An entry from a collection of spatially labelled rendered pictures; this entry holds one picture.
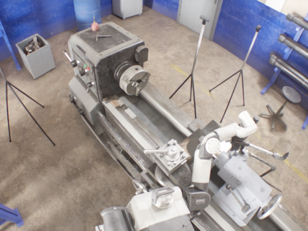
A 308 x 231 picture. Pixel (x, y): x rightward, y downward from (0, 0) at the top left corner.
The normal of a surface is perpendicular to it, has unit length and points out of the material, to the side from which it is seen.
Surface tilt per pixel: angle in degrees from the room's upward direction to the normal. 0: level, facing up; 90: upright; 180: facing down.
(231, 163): 0
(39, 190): 0
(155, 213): 14
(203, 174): 30
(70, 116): 0
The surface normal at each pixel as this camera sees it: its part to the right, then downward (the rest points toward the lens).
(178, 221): 0.23, -0.71
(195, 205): 0.12, -0.13
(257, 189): 0.04, -0.61
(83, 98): -0.37, -0.26
